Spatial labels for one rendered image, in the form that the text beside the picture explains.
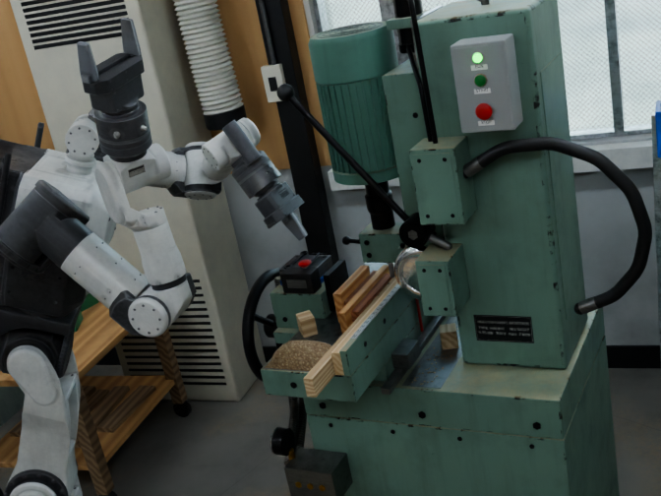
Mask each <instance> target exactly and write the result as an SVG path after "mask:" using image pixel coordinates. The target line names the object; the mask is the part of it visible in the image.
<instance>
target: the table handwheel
mask: <svg viewBox="0 0 661 496"><path fill-rule="evenodd" d="M279 269H280V268H273V269H270V270H267V271H266V272H264V273H263V274H261V275H260V276H259V277H258V279H257V280H256V281H255V283H254V284H253V286H252V288H251V290H250V292H249V295H248V297H247V300H246V304H245V308H244V313H243V321H242V340H243V347H244V352H245V356H246V359H247V362H248V364H249V366H250V368H251V370H252V372H253V373H254V374H255V376H256V377H257V378H258V379H259V380H261V381H262V382H263V378H262V374H261V369H262V368H263V365H262V363H261V361H260V359H259V357H258V354H257V351H256V347H255V339H254V322H255V321H256V322H259V323H262V324H264V332H265V334H266V336H267V337H268V338H274V335H273V332H274V331H275V330H276V329H277V325H276V321H275V317H274V314H268V315H267V317H266V318H265V317H262V316H260V315H258V314H256V309H257V305H258V302H259V299H260V297H261V294H262V292H263V291H264V289H265V287H266V286H267V285H268V284H269V283H270V282H271V281H272V280H274V278H275V277H279V276H280V274H279Z"/></svg>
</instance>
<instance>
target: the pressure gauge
mask: <svg viewBox="0 0 661 496"><path fill-rule="evenodd" d="M294 444H295V436H294V433H293V431H292V430H291V429H290V428H283V427H276V428H275V429H274V430H273V431H272V433H271V436H270V449H271V452H272V453H273V454H274V455H280V456H288V458H289V460H292V459H294V458H295V453H294V449H293V448H294Z"/></svg>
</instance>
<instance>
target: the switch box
mask: <svg viewBox="0 0 661 496"><path fill-rule="evenodd" d="M475 52H481V53H482V54H483V57H484V59H483V61H482V62H481V63H475V62H473V60H472V55H473V54H474V53H475ZM451 61H452V67H453V75H454V82H455V89H456V96H457V103H458V111H459V118H460V125H461V132H462V133H476V132H491V131H507V130H514V129H515V128H516V127H517V126H518V125H519V124H520V123H521V122H522V120H523V116H522V108H521V99H520V90H519V81H518V73H517V65H516V56H515V47H514V38H513V34H512V33H507V34H498V35H490V36H481V37H472V38H464V39H461V40H459V41H458V42H456V43H455V44H453V45H452V46H451ZM483 64H487V65H488V69H486V70H476V71H471V66H473V65H483ZM477 74H484V75H485V76H486V77H487V79H488V82H487V84H486V86H484V87H482V88H480V87H477V86H476V85H475V83H474V77H475V76H476V75H477ZM488 88H490V89H491V92H490V93H479V94H474V90H476V89H488ZM480 103H488V104H489V105H490V106H491V107H492V110H493V113H492V116H491V117H490V118H489V119H487V120H495V125H486V126H479V125H478V121H486V120H482V119H479V118H478V117H477V115H476V113H475V110H476V107H477V106H478V105H479V104H480Z"/></svg>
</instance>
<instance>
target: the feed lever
mask: <svg viewBox="0 0 661 496"><path fill-rule="evenodd" d="M276 93H277V96H278V98H279V99H280V100H282V101H289V102H290V103H291V104H292V105H293V106H294V107H295V108H296V109H297V110H298V111H299V112H300V113H301V114H302V115H303V116H304V117H305V118H306V119H307V120H308V122H309V123H310V124H311V125H312V126H313V127H314V128H315V129H316V130H317V131H318V132H319V133H320V134H321V135H322V136H323V137H324V138H325V139H326V140H327V141H328V142H329V143H330V145H331V146H332V147H333V148H334V149H335V150H336V151H337V152H338V153H339V154H340V155H341V156H342V157H343V158H344V159H345V160H346V161H347V162H348V163H349V164H350V165H351V166H352V167H353V169H354V170H355V171H356V172H357V173H358V174H359V175H360V176H361V177H362V178H363V179H364V180H365V181H366V182H367V183H368V184H369V185H370V186H371V187H372V188H373V189H374V190H375V191H376V193H377V194H378V195H379V196H380V197H381V198H382V199H383V200H384V201H385V202H386V203H387V204H388V205H389V206H390V207H391V208H392V209H393V210H394V211H395V212H396V213H397V215H398V216H399V217H400V218H401V219H402V220H403V221H404V223H403V224H402V225H401V227H400V229H399V236H400V239H401V241H402V242H403V243H404V244H405V245H406V246H408V247H410V248H421V247H422V246H424V245H425V244H426V243H427V242H428V240H429V241H431V242H433V243H434V244H436V245H438V246H440V247H442V248H444V249H446V250H450V249H451V248H452V245H451V243H449V242H447V241H446V240H445V239H443V238H441V237H439V236H437V235H435V234H434V233H435V229H436V228H435V225H434V224H421V223H420V217H419V213H414V214H412V215H411V216H410V217H409V216H408V215H407V214H406V213H405V211H404V210H403V209H402V208H401V207H400V206H399V205H398V204H397V203H396V202H395V201H394V200H393V199H392V198H391V197H390V196H389V195H388V194H387V193H386V192H385V191H384V190H383V188H382V187H381V186H380V185H379V184H378V183H377V182H376V181H375V180H374V179H373V178H372V177H371V176H370V175H369V174H368V173H367V172H366V171H365V170H364V169H363V168H362V167H361V166H360V164H359V163H358V162H357V161H356V160H355V159H354V158H353V157H352V156H351V155H350V154H349V153H348V152H347V151H346V150H345V149H344V148H343V147H342V146H341V145H340V144H339V143H338V142H337V140H336V139H335V138H334V137H333V136H332V135H331V134H330V133H329V132H328V131H327V130H326V129H325V128H324V127H323V126H322V125H321V124H320V123H319V122H318V121H317V120H316V119H315V117H314V116H313V115H312V114H311V113H310V112H309V111H308V110H307V109H306V108H305V107H304V106H303V105H302V104H301V103H300V102H299V101H298V100H297V99H296V98H295V97H294V89H293V88H292V87H291V86H290V85H288V84H283V85H281V86H279V87H278V89H277V92H276Z"/></svg>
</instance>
